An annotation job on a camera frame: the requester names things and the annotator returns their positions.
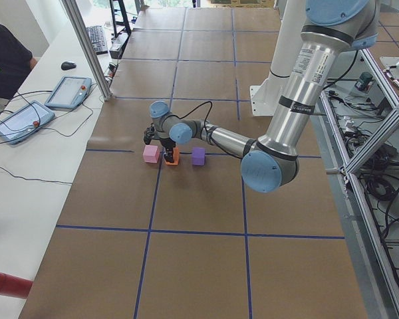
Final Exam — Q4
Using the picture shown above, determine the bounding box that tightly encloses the near teach pendant tablet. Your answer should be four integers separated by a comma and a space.
0, 100, 55, 144

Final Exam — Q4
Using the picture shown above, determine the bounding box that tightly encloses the person in black shirt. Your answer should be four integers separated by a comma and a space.
0, 24, 37, 100

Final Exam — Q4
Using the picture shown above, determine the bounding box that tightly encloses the far teach pendant tablet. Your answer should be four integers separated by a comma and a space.
45, 76, 92, 110

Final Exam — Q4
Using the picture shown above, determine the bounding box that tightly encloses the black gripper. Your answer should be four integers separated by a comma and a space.
143, 123, 176, 163

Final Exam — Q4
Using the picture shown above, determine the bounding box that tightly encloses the green power adapter box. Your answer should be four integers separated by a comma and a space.
354, 72, 373, 92

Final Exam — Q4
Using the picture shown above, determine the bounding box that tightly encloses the red cylinder tube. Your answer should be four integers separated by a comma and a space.
0, 272, 33, 299

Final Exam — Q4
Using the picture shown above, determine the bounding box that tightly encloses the black keyboard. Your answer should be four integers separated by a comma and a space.
86, 25, 108, 54

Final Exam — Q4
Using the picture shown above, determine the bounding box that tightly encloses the grey aluminium frame post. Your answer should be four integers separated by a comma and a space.
62, 0, 112, 101

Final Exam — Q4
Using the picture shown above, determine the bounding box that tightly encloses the teach pendant tablet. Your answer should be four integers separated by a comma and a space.
45, 76, 92, 110
0, 100, 55, 144

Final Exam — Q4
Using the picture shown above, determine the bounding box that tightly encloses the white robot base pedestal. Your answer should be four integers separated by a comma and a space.
249, 0, 309, 118

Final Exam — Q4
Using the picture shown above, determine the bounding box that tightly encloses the orange foam cube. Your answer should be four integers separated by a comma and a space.
164, 147, 180, 165

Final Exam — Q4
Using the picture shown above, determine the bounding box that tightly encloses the pink foam cube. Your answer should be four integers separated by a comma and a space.
142, 145, 160, 163

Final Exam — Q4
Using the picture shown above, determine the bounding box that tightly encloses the purple foam cube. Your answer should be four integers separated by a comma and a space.
191, 147, 205, 166

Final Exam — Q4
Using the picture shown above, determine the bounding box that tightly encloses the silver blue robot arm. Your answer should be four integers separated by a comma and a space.
144, 1, 380, 193

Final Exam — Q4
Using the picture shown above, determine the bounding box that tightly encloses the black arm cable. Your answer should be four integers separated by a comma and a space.
178, 100, 214, 134

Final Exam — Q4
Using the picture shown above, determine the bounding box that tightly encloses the aluminium frame rail right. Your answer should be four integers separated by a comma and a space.
317, 42, 399, 318

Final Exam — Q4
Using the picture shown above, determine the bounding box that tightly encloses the black computer mouse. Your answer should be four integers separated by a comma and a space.
61, 61, 76, 70

